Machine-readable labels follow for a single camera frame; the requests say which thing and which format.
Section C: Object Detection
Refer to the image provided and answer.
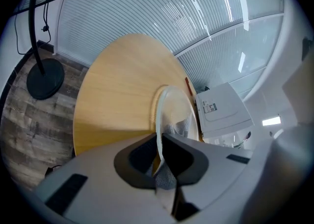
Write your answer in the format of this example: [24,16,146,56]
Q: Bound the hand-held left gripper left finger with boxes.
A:
[34,133,178,224]

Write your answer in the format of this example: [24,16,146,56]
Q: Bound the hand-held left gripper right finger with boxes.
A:
[161,133,254,222]

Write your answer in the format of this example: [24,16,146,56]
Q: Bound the grey cloth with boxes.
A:
[152,114,194,215]

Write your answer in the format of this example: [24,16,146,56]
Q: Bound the white microwave oven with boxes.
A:
[195,82,255,140]

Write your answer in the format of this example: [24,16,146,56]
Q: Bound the black power adapter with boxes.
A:
[44,165,62,177]

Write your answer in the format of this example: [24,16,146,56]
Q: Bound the red pen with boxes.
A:
[184,77,193,96]

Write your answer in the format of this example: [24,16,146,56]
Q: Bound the black floor lamp stand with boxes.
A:
[26,0,66,100]

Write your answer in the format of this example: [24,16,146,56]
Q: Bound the black cable with plug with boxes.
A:
[42,0,65,44]

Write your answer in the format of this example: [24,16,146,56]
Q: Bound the thin black cable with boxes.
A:
[14,13,25,55]

